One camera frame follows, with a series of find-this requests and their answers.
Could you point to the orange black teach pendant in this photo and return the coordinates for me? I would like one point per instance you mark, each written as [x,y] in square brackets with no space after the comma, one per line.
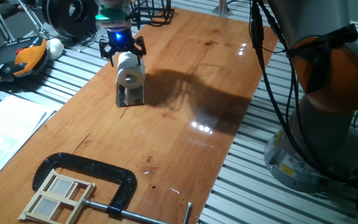
[14,59]

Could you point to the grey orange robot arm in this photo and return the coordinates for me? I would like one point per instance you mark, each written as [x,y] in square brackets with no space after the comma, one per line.
[322,93]

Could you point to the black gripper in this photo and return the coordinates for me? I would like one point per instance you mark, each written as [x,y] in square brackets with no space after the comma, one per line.
[120,39]

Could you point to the metal tripod legs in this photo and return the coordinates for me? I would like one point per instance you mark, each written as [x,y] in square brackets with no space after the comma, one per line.
[34,23]

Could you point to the small wooden window frame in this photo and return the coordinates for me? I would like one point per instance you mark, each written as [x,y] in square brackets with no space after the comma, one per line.
[56,199]

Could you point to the white paper roll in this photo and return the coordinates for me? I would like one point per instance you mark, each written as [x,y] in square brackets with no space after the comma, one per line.
[131,73]

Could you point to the shiny metal roll holder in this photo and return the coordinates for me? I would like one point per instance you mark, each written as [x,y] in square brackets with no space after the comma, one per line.
[132,96]

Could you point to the black round spool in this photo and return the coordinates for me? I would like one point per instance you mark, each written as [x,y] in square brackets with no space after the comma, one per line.
[61,15]

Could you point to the printed white paper sheets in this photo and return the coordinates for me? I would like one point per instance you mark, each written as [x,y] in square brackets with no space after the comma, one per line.
[8,130]

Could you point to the silver metal post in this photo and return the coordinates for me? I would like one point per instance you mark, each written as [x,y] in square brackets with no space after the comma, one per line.
[222,7]

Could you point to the white egg-shaped ball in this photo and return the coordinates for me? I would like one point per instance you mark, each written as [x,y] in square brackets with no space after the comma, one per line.
[55,48]

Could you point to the black C-clamp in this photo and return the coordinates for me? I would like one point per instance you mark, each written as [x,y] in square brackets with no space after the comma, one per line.
[89,168]

